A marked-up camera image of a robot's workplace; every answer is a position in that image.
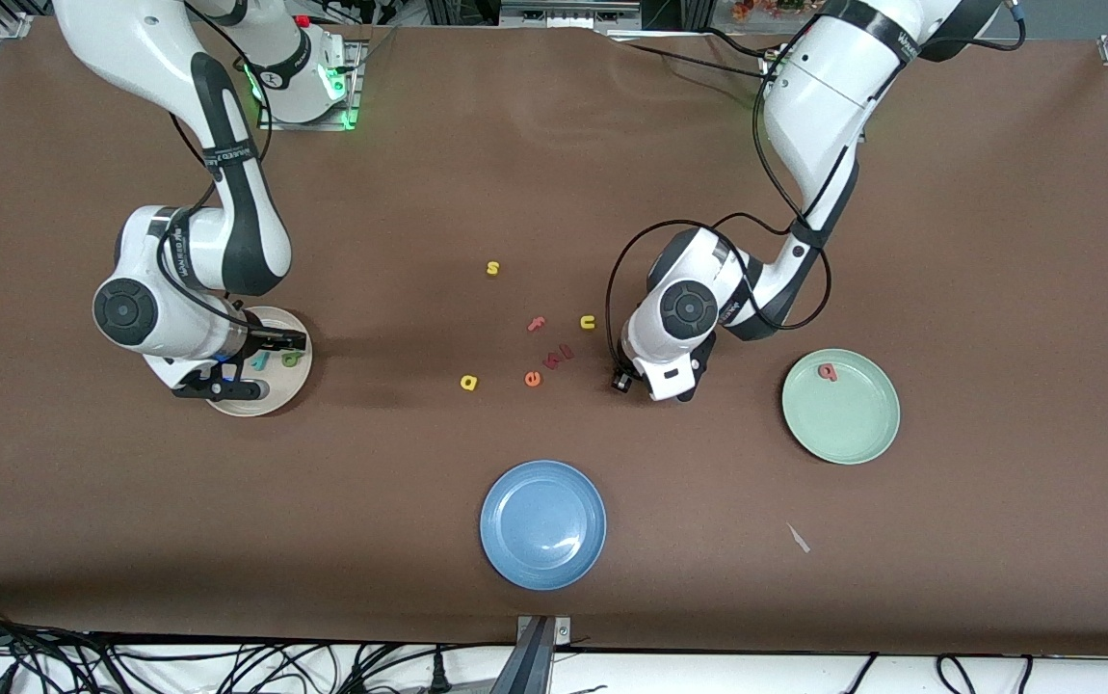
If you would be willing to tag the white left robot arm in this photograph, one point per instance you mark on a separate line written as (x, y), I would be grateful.
(833, 87)

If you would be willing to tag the light green round plate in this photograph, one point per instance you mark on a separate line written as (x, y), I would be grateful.
(848, 419)

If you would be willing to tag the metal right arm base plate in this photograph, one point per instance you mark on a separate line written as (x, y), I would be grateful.
(354, 92)

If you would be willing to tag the orange decoration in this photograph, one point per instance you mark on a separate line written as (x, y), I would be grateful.
(766, 8)

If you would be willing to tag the blue round plate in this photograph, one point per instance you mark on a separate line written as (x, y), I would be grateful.
(543, 524)

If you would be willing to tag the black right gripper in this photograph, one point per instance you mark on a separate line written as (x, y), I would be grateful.
(268, 340)

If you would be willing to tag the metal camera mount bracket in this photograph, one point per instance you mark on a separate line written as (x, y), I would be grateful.
(540, 655)

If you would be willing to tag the pink foam letter b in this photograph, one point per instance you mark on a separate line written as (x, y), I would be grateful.
(829, 373)

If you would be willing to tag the beige round plate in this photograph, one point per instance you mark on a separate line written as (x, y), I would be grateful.
(275, 395)

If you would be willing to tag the grey metal box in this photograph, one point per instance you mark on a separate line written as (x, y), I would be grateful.
(568, 12)

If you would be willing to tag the brown table cover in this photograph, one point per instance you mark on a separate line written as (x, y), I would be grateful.
(130, 530)

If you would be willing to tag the black power plug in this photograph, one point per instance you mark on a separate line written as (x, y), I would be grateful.
(438, 675)

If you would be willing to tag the pink foam letter f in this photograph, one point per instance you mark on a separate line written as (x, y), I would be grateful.
(536, 324)

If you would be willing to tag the white paper scrap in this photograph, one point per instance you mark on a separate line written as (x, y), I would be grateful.
(798, 538)

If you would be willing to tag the red letter x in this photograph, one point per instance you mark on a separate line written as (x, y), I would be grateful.
(552, 361)

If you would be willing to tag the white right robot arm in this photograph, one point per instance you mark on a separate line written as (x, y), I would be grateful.
(120, 39)

